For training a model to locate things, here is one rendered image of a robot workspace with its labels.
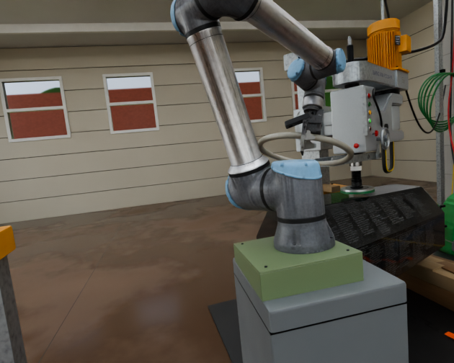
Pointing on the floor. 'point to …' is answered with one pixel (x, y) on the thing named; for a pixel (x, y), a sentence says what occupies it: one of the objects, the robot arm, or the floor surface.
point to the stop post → (1, 300)
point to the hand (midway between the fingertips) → (300, 150)
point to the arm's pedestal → (326, 322)
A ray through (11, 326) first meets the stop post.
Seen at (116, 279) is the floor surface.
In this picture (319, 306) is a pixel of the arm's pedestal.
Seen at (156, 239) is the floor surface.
